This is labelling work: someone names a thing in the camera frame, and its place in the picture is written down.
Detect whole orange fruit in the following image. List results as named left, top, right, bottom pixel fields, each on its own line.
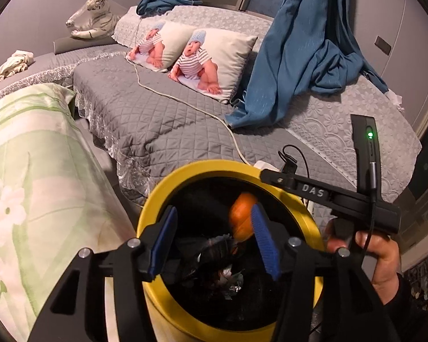
left=228, top=192, right=258, bottom=244

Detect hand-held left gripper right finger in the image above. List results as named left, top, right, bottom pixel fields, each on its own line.
left=250, top=203, right=400, bottom=342

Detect black cable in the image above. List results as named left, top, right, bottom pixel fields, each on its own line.
left=278, top=145, right=376, bottom=255

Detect grey lace-trimmed bedspread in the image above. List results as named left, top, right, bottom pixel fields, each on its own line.
left=0, top=43, right=130, bottom=105

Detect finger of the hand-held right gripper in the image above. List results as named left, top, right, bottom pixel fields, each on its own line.
left=260, top=168, right=299, bottom=189

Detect white cable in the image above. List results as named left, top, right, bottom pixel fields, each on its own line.
left=128, top=18, right=258, bottom=169

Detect dark wall socket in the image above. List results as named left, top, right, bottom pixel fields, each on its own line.
left=374, top=36, right=393, bottom=56

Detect person's right forearm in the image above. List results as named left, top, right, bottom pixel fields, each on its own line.
left=374, top=272, right=428, bottom=342

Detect yellow round bin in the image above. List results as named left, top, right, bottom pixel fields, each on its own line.
left=136, top=160, right=324, bottom=342

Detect beige crumpled clothes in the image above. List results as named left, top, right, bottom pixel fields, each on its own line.
left=0, top=50, right=35, bottom=85

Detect grey bolster pillow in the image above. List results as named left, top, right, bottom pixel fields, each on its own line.
left=53, top=35, right=119, bottom=55

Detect white tiger plush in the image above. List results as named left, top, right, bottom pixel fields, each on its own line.
left=65, top=0, right=124, bottom=40

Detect baby print pillow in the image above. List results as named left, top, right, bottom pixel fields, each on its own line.
left=126, top=21, right=197, bottom=74
left=167, top=28, right=258, bottom=105

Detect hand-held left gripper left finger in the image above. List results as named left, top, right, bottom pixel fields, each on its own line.
left=28, top=205, right=179, bottom=342

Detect person's right hand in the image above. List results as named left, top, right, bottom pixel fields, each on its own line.
left=324, top=219, right=401, bottom=306

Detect pale grey embossed cover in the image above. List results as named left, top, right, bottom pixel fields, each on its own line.
left=114, top=5, right=423, bottom=204

